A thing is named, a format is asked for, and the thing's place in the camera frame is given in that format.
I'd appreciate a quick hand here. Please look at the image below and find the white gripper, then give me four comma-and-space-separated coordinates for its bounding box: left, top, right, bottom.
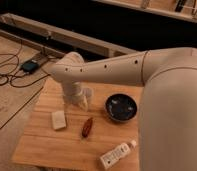
61, 82, 89, 111

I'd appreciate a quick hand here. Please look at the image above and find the dark ceramic bowl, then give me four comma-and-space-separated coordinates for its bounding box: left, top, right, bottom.
105, 94, 137, 122

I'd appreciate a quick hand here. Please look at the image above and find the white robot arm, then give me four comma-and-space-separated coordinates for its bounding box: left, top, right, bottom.
51, 47, 197, 171

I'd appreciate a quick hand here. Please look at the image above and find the white plastic cup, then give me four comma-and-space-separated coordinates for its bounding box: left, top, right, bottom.
83, 87, 93, 98

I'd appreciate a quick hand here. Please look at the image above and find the brown wooden oblong object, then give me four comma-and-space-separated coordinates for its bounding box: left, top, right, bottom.
82, 118, 93, 138

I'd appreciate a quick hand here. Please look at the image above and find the wooden table board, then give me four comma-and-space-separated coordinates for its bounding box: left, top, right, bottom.
12, 78, 142, 171

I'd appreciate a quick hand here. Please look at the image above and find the white lotion bottle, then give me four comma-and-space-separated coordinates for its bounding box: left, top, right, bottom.
100, 140, 137, 170

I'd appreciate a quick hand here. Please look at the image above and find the black power adapter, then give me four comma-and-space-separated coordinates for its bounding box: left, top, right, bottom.
20, 60, 39, 73

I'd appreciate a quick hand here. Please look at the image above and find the black floor cable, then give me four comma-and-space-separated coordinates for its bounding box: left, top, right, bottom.
0, 39, 60, 89

